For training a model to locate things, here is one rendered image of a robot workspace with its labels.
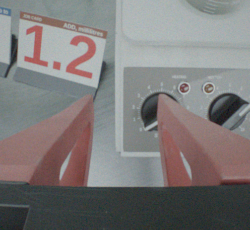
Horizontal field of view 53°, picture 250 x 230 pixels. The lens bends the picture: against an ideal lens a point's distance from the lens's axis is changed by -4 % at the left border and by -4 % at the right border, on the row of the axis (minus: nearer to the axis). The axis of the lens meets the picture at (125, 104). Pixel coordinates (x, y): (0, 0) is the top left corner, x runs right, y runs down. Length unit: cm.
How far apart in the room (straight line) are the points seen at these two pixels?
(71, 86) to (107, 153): 8
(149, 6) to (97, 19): 11
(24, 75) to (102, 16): 11
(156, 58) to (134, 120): 5
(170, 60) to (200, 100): 4
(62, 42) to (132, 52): 8
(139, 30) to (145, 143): 9
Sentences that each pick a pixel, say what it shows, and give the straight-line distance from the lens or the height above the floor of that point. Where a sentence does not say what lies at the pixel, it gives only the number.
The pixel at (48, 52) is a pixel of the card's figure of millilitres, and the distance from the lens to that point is 27.
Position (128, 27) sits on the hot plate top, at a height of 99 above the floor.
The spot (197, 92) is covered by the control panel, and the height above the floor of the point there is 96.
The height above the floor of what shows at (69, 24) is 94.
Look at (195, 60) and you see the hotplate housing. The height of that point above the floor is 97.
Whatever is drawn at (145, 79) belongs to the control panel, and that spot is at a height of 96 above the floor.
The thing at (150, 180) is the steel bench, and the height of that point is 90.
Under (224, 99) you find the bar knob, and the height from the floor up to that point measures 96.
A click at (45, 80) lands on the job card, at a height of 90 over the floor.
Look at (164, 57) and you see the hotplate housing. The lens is 21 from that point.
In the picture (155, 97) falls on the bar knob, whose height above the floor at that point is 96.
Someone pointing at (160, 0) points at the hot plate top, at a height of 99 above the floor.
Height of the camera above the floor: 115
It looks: 75 degrees down
